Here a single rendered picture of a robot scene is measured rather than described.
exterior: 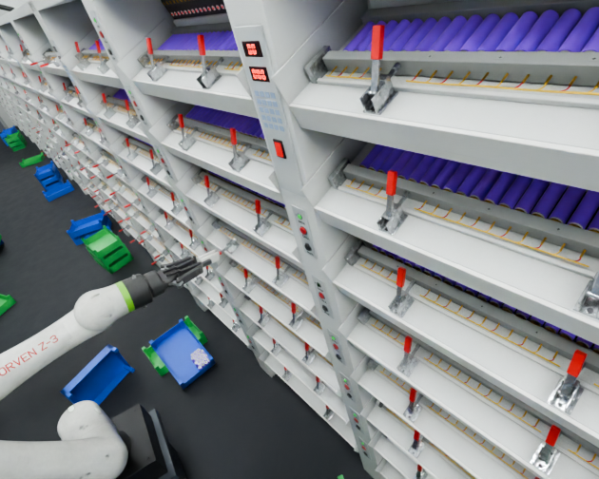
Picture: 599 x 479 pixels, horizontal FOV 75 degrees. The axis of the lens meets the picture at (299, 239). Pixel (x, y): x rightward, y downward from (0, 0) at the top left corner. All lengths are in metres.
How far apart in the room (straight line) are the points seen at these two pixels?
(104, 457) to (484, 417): 1.02
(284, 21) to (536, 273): 0.46
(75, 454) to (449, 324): 1.05
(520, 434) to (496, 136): 0.56
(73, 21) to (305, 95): 1.43
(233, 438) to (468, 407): 1.30
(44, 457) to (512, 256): 1.17
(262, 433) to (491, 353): 1.38
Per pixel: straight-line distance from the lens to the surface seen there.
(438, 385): 0.87
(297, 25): 0.63
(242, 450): 1.92
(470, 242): 0.57
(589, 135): 0.42
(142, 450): 1.65
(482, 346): 0.69
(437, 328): 0.71
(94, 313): 1.17
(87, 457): 1.37
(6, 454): 1.27
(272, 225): 1.00
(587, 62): 0.45
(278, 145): 0.68
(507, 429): 0.84
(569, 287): 0.53
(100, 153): 2.69
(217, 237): 1.41
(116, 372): 2.49
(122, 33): 1.25
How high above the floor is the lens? 1.63
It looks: 36 degrees down
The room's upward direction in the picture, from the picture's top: 16 degrees counter-clockwise
